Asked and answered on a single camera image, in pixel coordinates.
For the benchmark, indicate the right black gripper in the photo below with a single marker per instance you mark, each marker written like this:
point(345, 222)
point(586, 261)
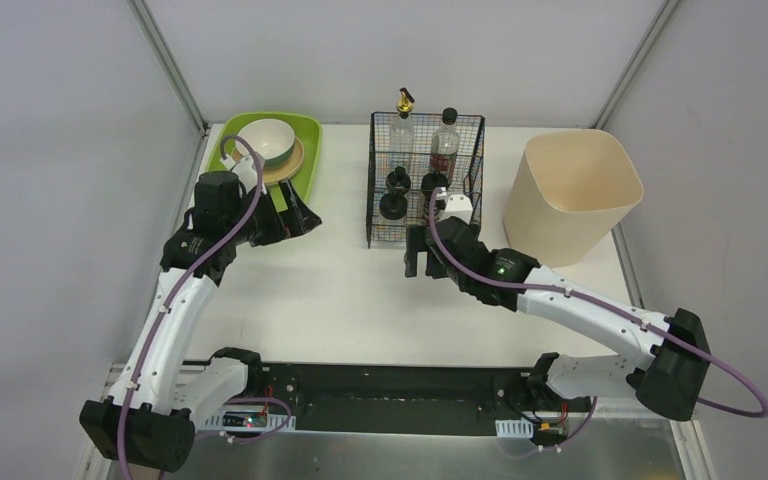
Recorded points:
point(428, 244)

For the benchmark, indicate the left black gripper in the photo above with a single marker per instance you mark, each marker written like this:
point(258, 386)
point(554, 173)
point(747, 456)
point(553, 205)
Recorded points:
point(277, 216)

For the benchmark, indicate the yellow plate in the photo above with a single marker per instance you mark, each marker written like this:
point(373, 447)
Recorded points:
point(278, 168)

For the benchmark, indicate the salt grinder jar black lid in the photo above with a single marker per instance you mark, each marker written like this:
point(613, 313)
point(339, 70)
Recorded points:
point(433, 180)

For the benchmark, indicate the white spice jar black cap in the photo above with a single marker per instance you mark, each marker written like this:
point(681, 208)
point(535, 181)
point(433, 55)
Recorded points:
point(398, 181)

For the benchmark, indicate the white ceramic bowl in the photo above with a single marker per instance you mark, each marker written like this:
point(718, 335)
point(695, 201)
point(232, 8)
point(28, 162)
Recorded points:
point(272, 139)

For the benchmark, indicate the clear bottle red label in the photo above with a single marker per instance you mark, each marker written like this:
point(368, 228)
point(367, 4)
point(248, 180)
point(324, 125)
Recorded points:
point(445, 145)

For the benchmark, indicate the clear bottle gold pourer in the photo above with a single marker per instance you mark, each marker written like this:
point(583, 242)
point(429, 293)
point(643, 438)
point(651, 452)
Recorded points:
point(402, 130)

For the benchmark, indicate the small brown spice bottle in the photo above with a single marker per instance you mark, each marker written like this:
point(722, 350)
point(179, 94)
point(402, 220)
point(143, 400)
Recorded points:
point(429, 211)

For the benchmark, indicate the pepper grinder jar black lid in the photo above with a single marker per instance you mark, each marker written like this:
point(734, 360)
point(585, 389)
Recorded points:
point(393, 206)

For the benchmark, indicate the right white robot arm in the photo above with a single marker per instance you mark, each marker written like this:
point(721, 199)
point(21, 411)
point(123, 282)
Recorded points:
point(653, 356)

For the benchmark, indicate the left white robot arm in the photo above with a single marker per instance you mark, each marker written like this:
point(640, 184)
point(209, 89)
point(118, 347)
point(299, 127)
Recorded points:
point(147, 418)

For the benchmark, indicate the green plastic tub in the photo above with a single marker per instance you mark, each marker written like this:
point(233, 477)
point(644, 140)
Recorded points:
point(306, 128)

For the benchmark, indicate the beige plastic bin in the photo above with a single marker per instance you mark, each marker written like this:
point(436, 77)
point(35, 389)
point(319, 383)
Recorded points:
point(571, 189)

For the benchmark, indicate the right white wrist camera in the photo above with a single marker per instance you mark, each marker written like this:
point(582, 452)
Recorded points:
point(455, 205)

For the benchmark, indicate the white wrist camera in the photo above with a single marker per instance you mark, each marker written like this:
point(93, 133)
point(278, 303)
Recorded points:
point(246, 169)
point(455, 205)

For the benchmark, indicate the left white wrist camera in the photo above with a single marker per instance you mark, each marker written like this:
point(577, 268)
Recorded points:
point(246, 169)

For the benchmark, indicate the black wire basket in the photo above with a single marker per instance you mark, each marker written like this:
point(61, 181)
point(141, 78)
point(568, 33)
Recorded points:
point(468, 173)

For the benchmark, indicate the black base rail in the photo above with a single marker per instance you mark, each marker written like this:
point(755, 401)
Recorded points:
point(408, 400)

